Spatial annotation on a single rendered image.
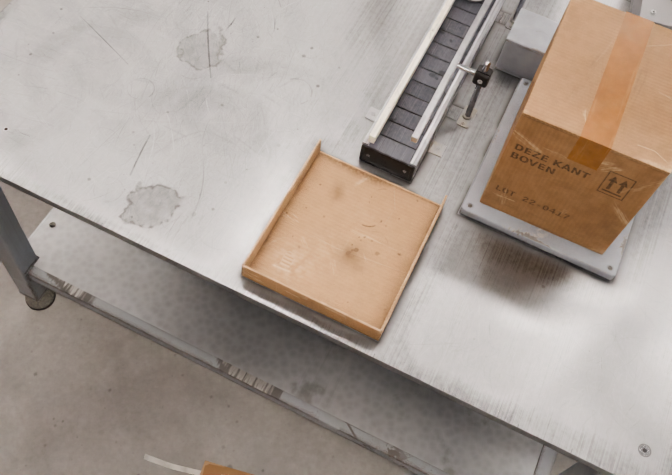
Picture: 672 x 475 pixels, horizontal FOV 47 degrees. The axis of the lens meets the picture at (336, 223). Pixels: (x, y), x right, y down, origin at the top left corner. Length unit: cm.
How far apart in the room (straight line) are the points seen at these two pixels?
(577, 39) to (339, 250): 54
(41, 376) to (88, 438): 22
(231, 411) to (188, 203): 84
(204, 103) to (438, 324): 62
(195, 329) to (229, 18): 76
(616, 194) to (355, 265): 45
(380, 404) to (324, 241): 65
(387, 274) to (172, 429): 94
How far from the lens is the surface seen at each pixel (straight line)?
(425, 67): 160
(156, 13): 173
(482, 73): 150
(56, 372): 223
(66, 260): 211
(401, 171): 147
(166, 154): 150
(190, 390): 216
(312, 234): 140
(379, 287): 136
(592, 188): 135
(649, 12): 182
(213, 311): 200
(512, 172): 137
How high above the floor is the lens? 205
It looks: 60 degrees down
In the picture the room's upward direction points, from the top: 11 degrees clockwise
